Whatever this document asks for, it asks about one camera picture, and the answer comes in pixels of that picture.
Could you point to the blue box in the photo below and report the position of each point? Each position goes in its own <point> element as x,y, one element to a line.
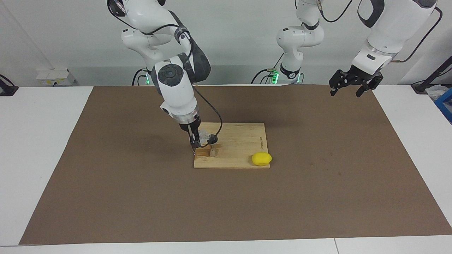
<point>446,106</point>

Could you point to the black clamp mount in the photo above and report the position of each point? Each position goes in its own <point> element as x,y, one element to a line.
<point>7,90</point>

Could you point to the wooden cutting board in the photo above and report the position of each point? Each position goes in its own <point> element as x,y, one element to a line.
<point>240,141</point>

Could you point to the yellow lemon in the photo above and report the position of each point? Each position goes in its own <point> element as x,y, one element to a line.
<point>261,159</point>

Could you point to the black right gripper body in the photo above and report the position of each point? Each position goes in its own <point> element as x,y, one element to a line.
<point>190,126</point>

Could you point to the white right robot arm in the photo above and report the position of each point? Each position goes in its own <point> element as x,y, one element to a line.
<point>176,95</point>

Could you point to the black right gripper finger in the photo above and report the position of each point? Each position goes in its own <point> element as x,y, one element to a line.
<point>195,139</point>

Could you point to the small clear glass cup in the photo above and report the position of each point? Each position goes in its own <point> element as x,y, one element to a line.
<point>204,134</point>

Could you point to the black stand pole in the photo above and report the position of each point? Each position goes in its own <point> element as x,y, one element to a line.
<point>436,74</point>

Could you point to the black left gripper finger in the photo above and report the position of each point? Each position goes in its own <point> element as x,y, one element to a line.
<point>337,82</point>
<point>363,90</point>

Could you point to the brown table mat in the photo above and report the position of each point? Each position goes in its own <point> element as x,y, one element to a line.
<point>141,197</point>

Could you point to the clear plastic bag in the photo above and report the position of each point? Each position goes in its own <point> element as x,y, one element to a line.
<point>436,92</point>

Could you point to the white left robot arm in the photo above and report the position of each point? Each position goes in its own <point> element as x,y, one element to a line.
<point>388,24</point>

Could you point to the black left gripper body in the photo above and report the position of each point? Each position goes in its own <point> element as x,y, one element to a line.
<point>356,76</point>

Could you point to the metal jigger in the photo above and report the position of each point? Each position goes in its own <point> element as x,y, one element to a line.
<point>213,152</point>

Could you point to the white wall socket box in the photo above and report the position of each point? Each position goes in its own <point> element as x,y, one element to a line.
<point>53,76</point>

